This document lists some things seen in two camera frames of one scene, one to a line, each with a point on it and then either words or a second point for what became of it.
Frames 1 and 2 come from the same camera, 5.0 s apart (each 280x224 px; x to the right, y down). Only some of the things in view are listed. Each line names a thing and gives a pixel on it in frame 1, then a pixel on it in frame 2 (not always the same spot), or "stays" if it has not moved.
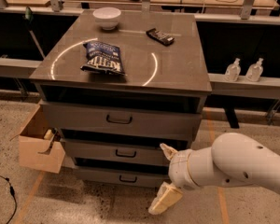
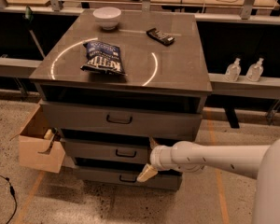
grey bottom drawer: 122,176 stays
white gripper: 178,169 -> 157,158
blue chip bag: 103,58 stays
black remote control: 160,36 stays
